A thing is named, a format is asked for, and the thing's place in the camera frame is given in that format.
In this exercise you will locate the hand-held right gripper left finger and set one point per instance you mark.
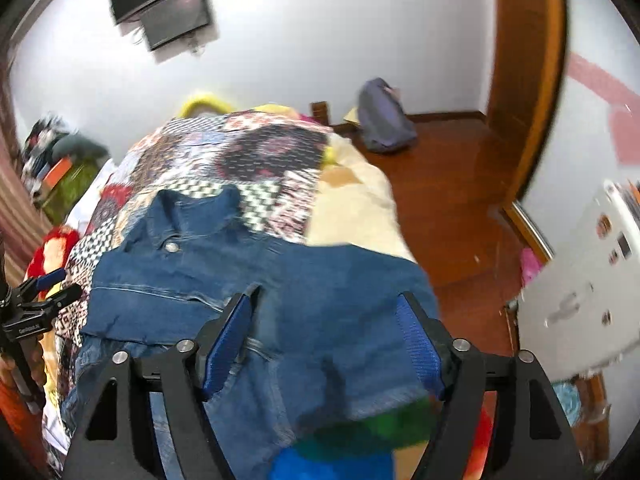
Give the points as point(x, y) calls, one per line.
point(227, 345)

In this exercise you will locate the yellow plush pillow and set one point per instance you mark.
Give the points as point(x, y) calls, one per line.
point(205, 105)

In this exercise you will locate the red plush toy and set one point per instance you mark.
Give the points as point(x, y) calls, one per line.
point(52, 250)

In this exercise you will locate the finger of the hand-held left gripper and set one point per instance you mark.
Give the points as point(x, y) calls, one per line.
point(62, 296)
point(50, 278)

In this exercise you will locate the rainbow coloured cloth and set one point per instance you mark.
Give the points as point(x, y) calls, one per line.
point(360, 440)

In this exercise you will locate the grey-green plush item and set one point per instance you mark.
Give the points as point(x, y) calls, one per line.
point(80, 147)

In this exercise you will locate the blue denim jacket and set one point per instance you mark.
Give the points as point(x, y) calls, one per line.
point(310, 290)

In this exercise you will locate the grey-blue backpack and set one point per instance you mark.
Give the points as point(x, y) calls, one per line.
point(382, 117)

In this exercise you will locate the brown wooden door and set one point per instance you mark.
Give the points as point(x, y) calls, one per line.
point(530, 75)

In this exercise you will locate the wooden chair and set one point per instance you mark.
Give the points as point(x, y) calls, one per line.
point(320, 111)

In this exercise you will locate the cream blanket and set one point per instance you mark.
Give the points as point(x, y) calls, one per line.
point(350, 205)

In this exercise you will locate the striped curtain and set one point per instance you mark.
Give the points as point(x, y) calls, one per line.
point(17, 210)

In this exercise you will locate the white cabinet with stickers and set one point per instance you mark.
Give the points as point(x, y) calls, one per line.
point(575, 285)

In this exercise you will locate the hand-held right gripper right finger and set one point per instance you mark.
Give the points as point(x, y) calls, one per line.
point(417, 340)

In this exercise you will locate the dark framed screen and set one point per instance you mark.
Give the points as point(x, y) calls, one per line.
point(175, 17)

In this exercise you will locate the pink object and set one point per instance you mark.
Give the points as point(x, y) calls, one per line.
point(529, 265)

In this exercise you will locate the patchwork printed blanket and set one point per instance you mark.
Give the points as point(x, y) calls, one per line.
point(240, 160)

